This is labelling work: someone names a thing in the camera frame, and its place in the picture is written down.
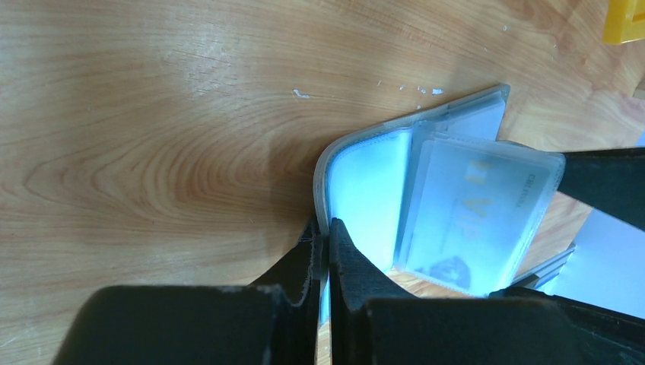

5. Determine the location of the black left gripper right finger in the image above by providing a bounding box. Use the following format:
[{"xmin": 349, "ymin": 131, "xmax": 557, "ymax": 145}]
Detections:
[{"xmin": 329, "ymin": 219, "xmax": 644, "ymax": 364}]

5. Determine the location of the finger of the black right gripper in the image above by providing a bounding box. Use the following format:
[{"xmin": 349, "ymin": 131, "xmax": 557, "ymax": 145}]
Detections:
[{"xmin": 558, "ymin": 147, "xmax": 644, "ymax": 230}]

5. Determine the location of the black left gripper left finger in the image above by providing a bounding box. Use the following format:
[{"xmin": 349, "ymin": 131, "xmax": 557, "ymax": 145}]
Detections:
[{"xmin": 54, "ymin": 218, "xmax": 323, "ymax": 364}]

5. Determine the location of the yellow plastic bin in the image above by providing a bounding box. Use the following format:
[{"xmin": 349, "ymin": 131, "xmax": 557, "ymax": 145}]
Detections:
[{"xmin": 602, "ymin": 0, "xmax": 644, "ymax": 45}]

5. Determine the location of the white VIP card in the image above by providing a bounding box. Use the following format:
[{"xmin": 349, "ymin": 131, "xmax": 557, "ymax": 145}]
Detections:
[{"xmin": 399, "ymin": 136, "xmax": 565, "ymax": 297}]

